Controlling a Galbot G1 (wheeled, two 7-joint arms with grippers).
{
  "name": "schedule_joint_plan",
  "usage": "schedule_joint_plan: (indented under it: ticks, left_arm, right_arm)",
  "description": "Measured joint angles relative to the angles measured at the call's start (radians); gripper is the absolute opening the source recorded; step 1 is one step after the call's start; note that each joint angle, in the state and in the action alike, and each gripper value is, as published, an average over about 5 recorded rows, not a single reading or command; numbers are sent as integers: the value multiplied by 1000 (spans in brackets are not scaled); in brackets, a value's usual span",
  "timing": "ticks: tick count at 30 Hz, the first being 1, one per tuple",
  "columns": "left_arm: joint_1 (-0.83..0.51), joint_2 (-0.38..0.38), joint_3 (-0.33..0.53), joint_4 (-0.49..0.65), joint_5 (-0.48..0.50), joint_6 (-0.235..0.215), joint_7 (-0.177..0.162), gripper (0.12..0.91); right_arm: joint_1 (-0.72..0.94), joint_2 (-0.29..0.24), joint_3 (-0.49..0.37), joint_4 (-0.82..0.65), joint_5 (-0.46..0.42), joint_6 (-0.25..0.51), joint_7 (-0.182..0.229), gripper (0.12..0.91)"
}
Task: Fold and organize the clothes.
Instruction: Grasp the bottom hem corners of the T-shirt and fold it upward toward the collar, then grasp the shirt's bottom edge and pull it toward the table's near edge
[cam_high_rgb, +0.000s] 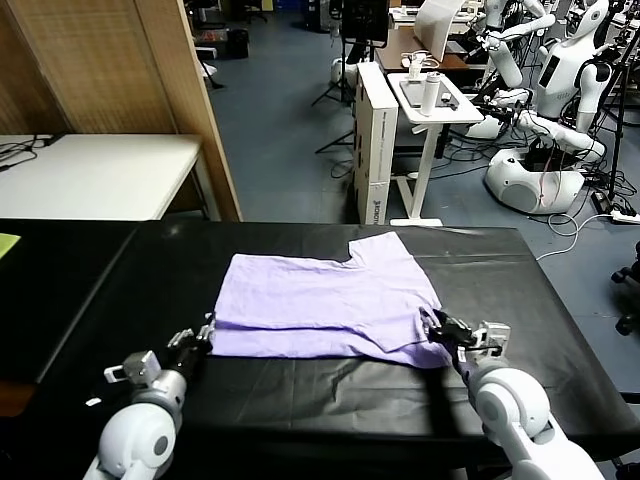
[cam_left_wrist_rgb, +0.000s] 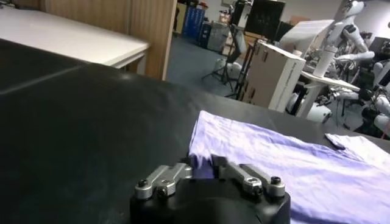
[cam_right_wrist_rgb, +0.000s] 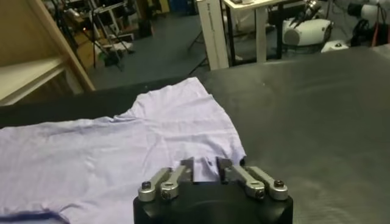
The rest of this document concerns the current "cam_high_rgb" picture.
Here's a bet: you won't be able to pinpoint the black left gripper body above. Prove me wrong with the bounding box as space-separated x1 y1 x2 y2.
171 338 210 377

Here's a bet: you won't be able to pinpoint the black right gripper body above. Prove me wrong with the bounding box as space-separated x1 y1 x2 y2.
433 318 482 352

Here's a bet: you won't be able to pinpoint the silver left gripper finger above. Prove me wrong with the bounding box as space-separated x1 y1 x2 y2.
166 328 195 350
196 313 218 347

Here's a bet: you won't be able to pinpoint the lavender t-shirt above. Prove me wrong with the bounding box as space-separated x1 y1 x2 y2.
207 237 454 370

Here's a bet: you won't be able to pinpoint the black plastic table cover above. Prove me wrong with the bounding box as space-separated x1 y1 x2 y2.
29 219 632 451

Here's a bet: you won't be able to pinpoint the black office chair base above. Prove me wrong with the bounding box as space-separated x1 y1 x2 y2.
610 266 640 337

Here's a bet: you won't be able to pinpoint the white rectangular table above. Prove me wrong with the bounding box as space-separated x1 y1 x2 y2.
0 133 207 223

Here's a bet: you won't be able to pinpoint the tall white cardboard box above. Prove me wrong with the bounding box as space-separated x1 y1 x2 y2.
350 62 400 225

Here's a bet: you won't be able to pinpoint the yellow-green paper sheet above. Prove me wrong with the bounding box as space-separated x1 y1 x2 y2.
0 232 23 261

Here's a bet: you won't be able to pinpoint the white standing side desk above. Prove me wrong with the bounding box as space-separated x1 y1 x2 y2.
386 72 486 228

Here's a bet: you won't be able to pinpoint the white water bottle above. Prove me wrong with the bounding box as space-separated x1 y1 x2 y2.
419 72 443 118

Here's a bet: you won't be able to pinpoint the grey tablet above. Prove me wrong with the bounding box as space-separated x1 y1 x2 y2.
399 79 427 109

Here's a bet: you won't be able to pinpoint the black light stand tripod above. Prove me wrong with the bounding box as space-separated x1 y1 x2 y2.
310 39 357 109

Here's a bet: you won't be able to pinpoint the black tripod stand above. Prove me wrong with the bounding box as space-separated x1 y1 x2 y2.
591 29 640 211

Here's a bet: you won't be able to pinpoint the white humanoid robot with base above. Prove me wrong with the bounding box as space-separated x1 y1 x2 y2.
481 0 622 217

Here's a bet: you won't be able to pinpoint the brown wooden desk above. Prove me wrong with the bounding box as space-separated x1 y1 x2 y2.
374 27 489 74

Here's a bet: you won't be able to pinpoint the wooden folding screen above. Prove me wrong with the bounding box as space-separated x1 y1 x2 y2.
0 0 245 223

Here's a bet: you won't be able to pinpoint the black waste bin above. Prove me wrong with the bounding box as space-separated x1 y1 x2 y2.
226 28 250 61

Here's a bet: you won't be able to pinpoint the white curved chair back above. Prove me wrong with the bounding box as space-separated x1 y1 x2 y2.
414 0 464 62

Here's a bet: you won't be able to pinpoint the black light panel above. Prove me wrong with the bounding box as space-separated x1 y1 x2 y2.
340 0 391 49

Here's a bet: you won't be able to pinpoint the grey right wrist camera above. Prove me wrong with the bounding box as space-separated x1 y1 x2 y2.
456 321 513 364

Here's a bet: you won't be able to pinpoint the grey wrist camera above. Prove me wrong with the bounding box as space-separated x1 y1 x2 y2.
103 350 162 386
456 321 513 364

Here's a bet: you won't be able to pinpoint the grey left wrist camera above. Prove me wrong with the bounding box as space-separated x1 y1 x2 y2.
103 350 162 386

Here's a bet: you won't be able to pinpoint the white floor cable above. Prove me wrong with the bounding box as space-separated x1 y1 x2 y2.
534 213 614 262

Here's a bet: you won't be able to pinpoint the black cables on white table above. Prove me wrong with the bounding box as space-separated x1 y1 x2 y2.
0 133 65 174

